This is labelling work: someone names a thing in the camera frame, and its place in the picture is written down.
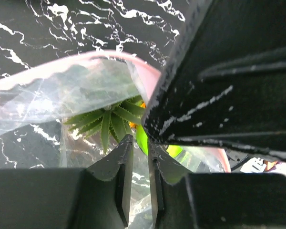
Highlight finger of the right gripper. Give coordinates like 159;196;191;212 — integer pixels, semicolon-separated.
142;0;286;162

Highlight fake green pepper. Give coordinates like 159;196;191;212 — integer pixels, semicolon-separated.
135;125;183;158

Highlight clear zip top bag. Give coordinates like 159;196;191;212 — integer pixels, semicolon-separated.
0;50;232;229

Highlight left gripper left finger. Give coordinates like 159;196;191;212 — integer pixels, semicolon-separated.
0;135;133;229

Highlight fake orange pineapple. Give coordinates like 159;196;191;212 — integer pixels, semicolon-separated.
64;95;145;153

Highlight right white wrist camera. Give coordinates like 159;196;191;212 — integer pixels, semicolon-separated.
239;156;284;174

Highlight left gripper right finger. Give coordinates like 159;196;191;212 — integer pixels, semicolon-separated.
148;143;286;229

